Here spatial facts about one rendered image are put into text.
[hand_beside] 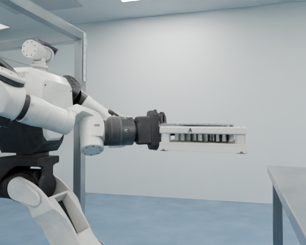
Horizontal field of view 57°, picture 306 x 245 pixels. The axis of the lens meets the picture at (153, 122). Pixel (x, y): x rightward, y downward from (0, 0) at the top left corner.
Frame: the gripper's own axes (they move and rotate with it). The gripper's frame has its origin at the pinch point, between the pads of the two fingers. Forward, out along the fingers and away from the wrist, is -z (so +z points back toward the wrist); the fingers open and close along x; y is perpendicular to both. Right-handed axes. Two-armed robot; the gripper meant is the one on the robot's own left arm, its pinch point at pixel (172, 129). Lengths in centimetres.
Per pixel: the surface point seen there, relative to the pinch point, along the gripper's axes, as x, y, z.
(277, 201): 35, -49, -33
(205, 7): -182, -322, 55
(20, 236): 102, -113, 205
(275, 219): 44, -48, -32
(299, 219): 19, 32, -37
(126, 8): -186, -281, 167
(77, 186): 37, -62, 91
